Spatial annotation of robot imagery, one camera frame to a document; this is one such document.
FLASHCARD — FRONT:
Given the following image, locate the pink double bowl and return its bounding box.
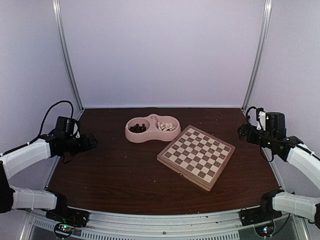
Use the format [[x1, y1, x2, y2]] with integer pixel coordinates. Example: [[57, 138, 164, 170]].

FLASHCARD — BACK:
[[125, 114, 181, 143]]

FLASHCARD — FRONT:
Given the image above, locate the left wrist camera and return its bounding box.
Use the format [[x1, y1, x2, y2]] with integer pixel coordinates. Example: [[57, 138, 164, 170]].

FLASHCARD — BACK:
[[72, 120, 81, 138]]

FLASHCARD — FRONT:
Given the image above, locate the wooden chess board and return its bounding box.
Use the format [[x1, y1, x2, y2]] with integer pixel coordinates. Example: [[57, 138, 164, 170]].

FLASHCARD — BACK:
[[157, 125, 236, 192]]

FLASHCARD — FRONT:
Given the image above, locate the right aluminium frame post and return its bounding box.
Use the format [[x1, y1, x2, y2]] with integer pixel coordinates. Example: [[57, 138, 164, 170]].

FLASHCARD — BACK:
[[241, 0, 273, 111]]

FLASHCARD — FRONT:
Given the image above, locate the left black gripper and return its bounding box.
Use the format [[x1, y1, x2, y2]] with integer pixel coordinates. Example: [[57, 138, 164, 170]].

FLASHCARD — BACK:
[[64, 132, 98, 157]]

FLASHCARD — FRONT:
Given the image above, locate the light chess pieces pile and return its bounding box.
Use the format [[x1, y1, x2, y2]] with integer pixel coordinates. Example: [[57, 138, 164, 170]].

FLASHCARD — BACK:
[[156, 121, 176, 132]]

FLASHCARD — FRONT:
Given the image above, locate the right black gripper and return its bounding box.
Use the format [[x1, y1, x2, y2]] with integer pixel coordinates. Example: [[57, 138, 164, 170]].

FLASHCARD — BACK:
[[238, 123, 275, 149]]

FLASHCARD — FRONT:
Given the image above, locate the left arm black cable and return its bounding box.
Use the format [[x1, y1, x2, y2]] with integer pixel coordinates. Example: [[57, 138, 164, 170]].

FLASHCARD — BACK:
[[34, 100, 75, 143]]

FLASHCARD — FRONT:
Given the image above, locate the front aluminium rail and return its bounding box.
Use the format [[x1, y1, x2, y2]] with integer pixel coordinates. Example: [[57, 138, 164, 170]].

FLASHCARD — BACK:
[[19, 197, 310, 240]]

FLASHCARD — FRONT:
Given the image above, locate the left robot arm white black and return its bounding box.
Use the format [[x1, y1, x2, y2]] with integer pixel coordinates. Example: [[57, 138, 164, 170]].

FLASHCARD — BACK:
[[0, 116, 98, 222]]

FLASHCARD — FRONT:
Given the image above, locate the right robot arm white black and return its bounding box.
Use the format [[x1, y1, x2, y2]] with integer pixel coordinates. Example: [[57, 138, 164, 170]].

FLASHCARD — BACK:
[[237, 107, 320, 227]]

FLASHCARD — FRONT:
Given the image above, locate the left aluminium frame post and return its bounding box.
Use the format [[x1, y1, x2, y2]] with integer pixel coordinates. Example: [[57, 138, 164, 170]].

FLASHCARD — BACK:
[[52, 0, 84, 112]]

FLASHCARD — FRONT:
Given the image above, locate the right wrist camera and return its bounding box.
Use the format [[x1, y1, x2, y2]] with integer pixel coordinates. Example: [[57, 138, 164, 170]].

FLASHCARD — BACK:
[[256, 107, 266, 131]]

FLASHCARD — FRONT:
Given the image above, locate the aluminium frame post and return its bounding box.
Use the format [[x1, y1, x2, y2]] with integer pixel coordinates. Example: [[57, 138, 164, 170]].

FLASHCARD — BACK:
[[52, 0, 84, 112], [241, 0, 273, 111]]

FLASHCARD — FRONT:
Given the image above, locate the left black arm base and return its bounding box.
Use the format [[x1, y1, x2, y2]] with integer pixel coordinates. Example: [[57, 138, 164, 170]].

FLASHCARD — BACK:
[[45, 207, 90, 240]]

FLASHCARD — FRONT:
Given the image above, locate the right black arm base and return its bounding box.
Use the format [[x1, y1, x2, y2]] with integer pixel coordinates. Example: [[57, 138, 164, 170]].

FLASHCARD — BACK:
[[238, 206, 282, 238]]

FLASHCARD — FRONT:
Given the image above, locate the dark chess pieces pile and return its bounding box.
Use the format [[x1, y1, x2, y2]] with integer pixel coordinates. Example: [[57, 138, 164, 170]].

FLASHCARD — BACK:
[[129, 123, 147, 134]]

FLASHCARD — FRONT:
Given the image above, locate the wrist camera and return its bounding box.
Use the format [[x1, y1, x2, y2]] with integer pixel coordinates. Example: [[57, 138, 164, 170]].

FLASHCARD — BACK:
[[72, 120, 81, 138], [256, 107, 266, 131]]

